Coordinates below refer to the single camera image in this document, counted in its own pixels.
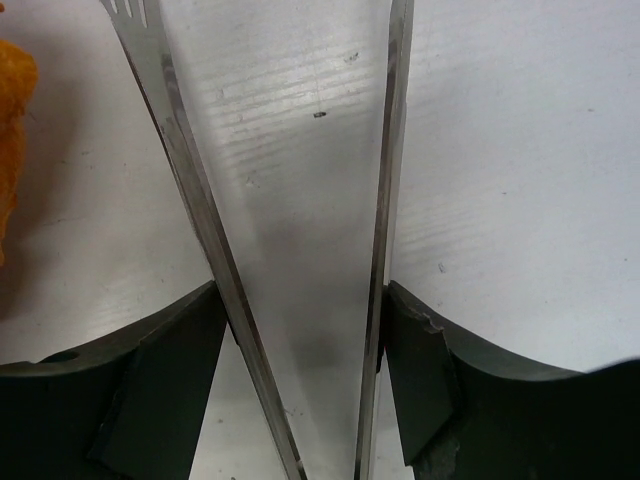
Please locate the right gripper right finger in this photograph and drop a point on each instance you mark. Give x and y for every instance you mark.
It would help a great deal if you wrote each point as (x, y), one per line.
(469, 409)

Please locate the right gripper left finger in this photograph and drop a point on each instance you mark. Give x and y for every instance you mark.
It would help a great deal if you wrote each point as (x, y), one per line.
(128, 405)

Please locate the orange loaf bread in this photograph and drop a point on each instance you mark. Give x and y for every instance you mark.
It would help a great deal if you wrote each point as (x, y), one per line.
(19, 77)

